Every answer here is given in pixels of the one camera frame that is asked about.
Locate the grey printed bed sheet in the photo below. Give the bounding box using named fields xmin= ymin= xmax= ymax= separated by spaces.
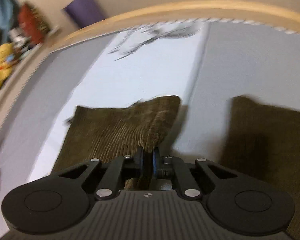
xmin=0 ymin=19 xmax=300 ymax=239

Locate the yellow bear plush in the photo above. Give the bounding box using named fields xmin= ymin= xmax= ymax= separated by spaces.
xmin=0 ymin=43 xmax=16 ymax=88

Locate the wooden bed frame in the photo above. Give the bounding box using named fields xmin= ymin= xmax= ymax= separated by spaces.
xmin=0 ymin=0 xmax=300 ymax=130

